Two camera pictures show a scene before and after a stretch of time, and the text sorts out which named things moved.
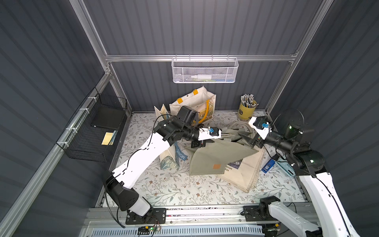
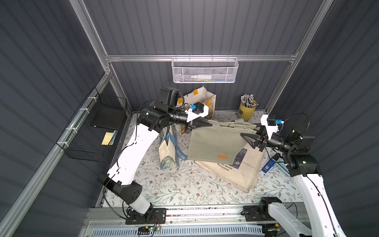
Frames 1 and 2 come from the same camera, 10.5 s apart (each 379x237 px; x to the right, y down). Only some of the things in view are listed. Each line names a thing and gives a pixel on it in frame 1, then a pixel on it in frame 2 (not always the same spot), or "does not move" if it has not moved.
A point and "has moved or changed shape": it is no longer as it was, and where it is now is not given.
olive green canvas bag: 212,159 has moved or changed shape
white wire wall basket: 201,70 does not move
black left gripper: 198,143 to 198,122
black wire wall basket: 92,133 does not move
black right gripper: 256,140 does not move
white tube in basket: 202,77 does not move
